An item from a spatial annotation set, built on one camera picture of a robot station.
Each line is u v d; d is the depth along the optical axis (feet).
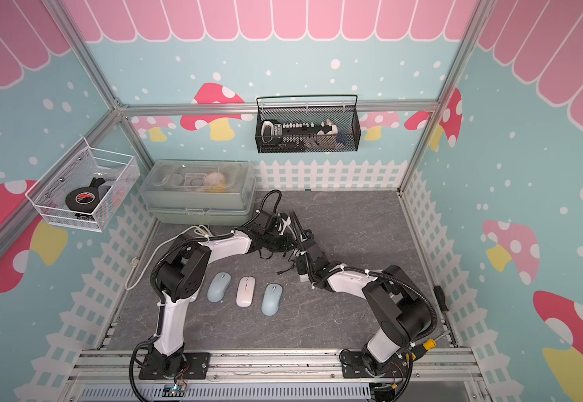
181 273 1.79
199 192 3.28
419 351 2.49
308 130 2.90
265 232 2.67
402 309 1.49
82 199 2.32
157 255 3.26
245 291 2.86
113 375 2.44
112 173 2.60
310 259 2.32
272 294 2.79
